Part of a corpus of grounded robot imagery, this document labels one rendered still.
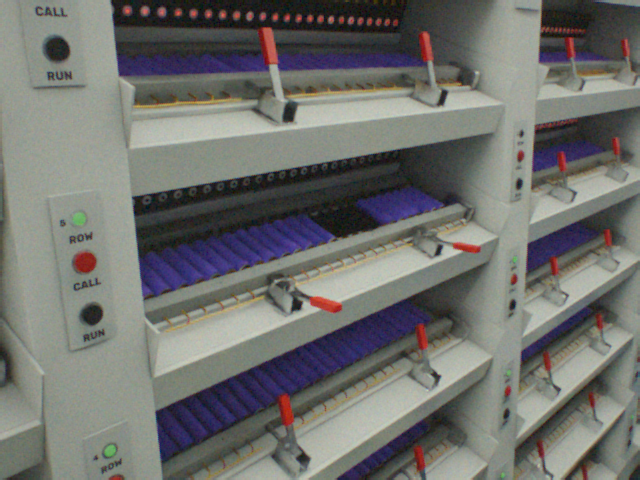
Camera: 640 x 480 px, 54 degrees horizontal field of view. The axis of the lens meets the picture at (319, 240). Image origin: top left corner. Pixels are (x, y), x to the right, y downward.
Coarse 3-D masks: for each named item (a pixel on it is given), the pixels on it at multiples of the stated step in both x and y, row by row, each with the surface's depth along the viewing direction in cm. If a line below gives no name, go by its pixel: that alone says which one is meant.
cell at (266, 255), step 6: (234, 234) 76; (240, 234) 76; (246, 234) 76; (240, 240) 76; (246, 240) 75; (252, 240) 75; (252, 246) 74; (258, 246) 74; (264, 246) 75; (258, 252) 74; (264, 252) 74; (270, 252) 74; (264, 258) 73; (270, 258) 73
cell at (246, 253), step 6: (228, 234) 75; (222, 240) 75; (228, 240) 74; (234, 240) 74; (234, 246) 74; (240, 246) 73; (246, 246) 74; (240, 252) 73; (246, 252) 73; (252, 252) 73; (246, 258) 72; (252, 258) 72; (258, 258) 72; (252, 264) 72
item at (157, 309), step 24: (432, 216) 92; (456, 216) 96; (360, 240) 80; (384, 240) 84; (264, 264) 70; (288, 264) 72; (312, 264) 74; (192, 288) 64; (216, 288) 64; (240, 288) 67; (144, 312) 59; (168, 312) 61
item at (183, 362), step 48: (240, 192) 81; (288, 192) 87; (432, 192) 103; (480, 192) 97; (480, 240) 94; (336, 288) 74; (384, 288) 78; (192, 336) 61; (240, 336) 63; (288, 336) 68; (192, 384) 60
